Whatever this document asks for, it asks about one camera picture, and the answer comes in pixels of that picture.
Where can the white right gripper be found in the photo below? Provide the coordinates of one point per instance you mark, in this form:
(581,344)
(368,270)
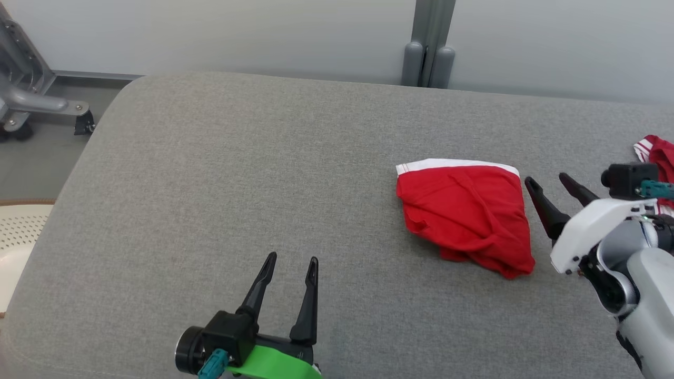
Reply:
(584,226)

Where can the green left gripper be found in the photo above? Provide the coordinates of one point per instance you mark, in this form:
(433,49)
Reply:
(274,363)

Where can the red and white shirt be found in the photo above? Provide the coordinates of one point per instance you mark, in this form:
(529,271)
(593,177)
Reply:
(463,210)

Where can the red shorts with white stripes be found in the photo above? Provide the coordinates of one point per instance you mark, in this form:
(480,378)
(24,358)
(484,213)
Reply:
(661,158)

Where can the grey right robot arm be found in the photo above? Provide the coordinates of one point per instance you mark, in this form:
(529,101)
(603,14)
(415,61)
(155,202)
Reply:
(647,295)

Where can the white perforated laundry basket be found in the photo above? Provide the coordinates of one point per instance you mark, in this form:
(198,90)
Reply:
(18,237)

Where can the grey skirting strip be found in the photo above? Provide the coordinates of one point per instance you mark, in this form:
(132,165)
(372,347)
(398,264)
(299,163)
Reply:
(95,76)

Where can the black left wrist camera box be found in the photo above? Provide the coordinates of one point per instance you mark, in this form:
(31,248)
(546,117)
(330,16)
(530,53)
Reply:
(229,331)

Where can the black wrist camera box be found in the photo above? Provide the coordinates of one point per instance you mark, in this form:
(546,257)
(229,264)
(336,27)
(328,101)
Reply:
(229,331)
(629,179)

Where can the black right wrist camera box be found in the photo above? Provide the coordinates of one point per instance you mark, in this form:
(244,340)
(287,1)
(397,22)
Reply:
(629,179)

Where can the teal right camera connector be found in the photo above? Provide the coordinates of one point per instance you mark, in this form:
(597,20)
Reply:
(655,189)

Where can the teal camera connector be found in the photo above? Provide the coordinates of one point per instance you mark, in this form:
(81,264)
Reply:
(655,189)
(213,364)

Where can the teal left camera connector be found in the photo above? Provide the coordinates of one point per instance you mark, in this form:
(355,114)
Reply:
(213,364)

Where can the upright grey partition post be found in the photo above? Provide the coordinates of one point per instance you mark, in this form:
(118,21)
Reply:
(421,63)

